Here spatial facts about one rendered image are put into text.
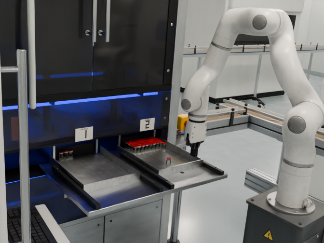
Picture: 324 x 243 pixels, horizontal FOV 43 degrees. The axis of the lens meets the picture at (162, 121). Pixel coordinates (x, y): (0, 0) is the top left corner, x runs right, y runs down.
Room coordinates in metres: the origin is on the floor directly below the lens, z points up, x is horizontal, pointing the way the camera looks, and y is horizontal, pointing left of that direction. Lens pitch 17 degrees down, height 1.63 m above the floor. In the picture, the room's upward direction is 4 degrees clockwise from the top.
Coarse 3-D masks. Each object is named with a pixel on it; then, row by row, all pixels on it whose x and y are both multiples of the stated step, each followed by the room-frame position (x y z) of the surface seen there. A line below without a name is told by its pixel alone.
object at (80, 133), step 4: (80, 128) 1.71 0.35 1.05; (84, 128) 1.73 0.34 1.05; (88, 128) 1.74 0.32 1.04; (92, 128) 1.75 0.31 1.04; (76, 132) 1.70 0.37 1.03; (80, 132) 1.71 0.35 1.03; (84, 132) 1.73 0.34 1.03; (88, 132) 1.74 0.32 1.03; (92, 132) 1.75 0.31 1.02; (76, 136) 1.70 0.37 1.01; (80, 136) 1.71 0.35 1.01; (84, 136) 1.73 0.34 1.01; (88, 136) 1.74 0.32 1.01; (92, 136) 1.75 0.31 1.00; (76, 140) 1.70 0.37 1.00; (80, 140) 1.71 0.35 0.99
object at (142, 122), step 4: (140, 120) 1.91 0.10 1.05; (144, 120) 1.92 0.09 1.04; (148, 120) 1.94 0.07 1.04; (152, 120) 1.95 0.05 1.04; (140, 124) 1.91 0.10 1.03; (144, 124) 1.92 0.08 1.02; (152, 124) 1.96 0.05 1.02; (140, 128) 1.91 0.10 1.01; (144, 128) 1.93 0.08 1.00; (148, 128) 1.94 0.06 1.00; (152, 128) 1.96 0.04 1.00
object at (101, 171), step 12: (84, 156) 1.80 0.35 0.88; (96, 156) 1.81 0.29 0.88; (108, 156) 1.80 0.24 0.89; (60, 168) 1.61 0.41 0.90; (72, 168) 1.66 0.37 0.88; (84, 168) 1.67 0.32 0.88; (96, 168) 1.68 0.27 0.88; (108, 168) 1.69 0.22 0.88; (120, 168) 1.70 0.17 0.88; (132, 168) 1.64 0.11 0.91; (84, 180) 1.55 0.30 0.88; (96, 180) 1.56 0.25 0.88; (108, 180) 1.51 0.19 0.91; (120, 180) 1.54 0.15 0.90; (132, 180) 1.58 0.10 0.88
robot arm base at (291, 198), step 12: (288, 168) 1.48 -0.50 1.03; (300, 168) 1.46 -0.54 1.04; (312, 168) 1.48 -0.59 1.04; (288, 180) 1.48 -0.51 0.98; (300, 180) 1.46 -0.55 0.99; (276, 192) 1.60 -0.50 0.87; (288, 192) 1.47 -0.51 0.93; (300, 192) 1.46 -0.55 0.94; (276, 204) 1.49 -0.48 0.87; (288, 204) 1.47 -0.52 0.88; (300, 204) 1.47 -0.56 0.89; (312, 204) 1.51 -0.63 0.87
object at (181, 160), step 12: (168, 144) 1.99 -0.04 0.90; (132, 156) 1.79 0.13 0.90; (144, 156) 1.86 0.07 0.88; (156, 156) 1.87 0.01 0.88; (168, 156) 1.88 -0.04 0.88; (180, 156) 1.90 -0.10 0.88; (192, 156) 1.85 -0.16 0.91; (156, 168) 1.65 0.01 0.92; (168, 168) 1.67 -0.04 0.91; (180, 168) 1.71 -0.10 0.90; (192, 168) 1.76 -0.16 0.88
